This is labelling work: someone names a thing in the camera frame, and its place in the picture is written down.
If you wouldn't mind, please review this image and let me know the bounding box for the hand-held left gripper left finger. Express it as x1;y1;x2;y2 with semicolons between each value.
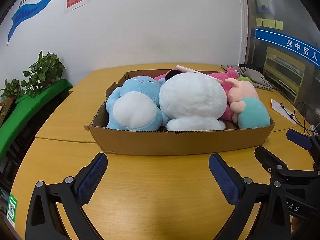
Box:
26;152;108;240

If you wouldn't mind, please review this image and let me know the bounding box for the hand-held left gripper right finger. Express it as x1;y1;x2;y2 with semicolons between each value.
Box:
209;153;293;240

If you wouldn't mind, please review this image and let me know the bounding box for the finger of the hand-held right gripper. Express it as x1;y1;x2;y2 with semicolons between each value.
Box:
286;129;320;172
254;146;320;180

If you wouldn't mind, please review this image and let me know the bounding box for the pink pig plush toy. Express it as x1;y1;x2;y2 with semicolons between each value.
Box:
224;77;271;130

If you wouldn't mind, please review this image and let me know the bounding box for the brown cardboard box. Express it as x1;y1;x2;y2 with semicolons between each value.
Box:
84;70;276;157

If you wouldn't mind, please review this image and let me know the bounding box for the blue plush toy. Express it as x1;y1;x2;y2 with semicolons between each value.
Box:
105;76;170;131

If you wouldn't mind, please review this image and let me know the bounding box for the white plush toy black ear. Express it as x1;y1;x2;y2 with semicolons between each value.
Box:
159;70;228;132

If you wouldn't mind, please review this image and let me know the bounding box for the pink plush bear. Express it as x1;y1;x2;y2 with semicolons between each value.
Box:
154;67;241;122

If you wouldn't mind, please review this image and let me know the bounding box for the yellow shelf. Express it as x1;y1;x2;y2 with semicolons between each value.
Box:
263;46;308;105

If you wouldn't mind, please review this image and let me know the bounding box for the grey cloth bag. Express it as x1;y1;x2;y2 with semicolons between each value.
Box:
239;66;273;90

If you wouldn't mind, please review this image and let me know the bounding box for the green code sticker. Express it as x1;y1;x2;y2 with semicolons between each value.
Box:
6;194;19;225

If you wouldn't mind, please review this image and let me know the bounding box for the green cloth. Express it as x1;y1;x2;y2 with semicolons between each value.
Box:
0;78;74;157

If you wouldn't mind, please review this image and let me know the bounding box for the blue band sign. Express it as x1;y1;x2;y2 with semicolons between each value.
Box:
255;27;320;68

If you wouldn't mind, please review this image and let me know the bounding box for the small cardboard box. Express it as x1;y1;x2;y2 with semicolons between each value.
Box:
0;97;16;127

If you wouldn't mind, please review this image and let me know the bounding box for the pale flat strip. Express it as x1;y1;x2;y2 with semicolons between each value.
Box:
176;65;220;81

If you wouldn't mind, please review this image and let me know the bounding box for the large potted green plant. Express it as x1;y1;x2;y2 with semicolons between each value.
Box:
21;50;66;98

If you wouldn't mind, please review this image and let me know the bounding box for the small potted green plant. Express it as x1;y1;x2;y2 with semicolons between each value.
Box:
0;79;25;101

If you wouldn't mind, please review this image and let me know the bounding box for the black looped cable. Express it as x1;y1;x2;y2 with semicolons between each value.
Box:
290;101;314;137

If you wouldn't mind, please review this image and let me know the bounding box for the black cable with connector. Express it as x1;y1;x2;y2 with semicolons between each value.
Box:
279;102;294;118

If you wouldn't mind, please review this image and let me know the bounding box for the red wall sign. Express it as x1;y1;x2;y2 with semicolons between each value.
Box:
66;0;89;9

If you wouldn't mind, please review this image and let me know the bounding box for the blue wave wall decal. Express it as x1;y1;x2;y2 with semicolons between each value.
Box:
7;0;71;46

